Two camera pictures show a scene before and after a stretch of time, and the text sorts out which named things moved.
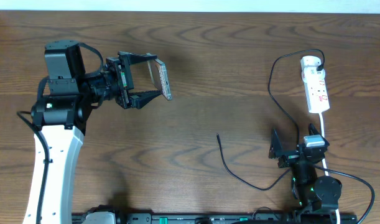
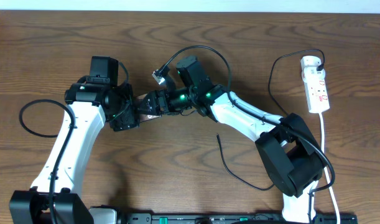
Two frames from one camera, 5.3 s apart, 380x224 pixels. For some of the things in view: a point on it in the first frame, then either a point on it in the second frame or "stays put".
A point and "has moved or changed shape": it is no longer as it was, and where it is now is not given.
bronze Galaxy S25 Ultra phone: x=158 y=71 has moved or changed shape
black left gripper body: x=121 y=82 -> x=124 y=116
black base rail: x=170 y=218 stays put
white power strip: x=314 y=84 stays put
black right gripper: x=275 y=150 -> x=153 y=96
